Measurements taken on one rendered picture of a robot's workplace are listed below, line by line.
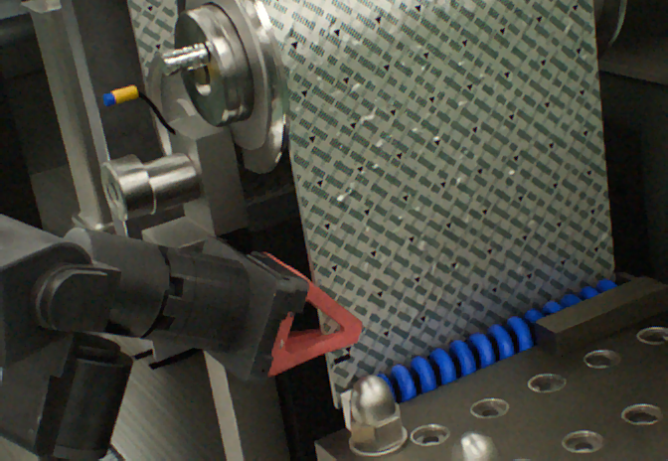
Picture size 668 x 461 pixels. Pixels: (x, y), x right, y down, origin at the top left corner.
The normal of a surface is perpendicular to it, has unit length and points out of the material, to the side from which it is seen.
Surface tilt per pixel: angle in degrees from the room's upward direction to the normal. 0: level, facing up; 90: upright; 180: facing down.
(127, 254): 49
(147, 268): 59
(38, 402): 66
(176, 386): 0
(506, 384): 0
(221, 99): 90
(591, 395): 0
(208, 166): 90
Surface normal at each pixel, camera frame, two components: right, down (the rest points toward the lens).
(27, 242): 0.04, -0.91
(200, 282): 0.58, -0.29
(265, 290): -0.82, -0.20
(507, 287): 0.48, 0.26
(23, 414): -0.55, -0.02
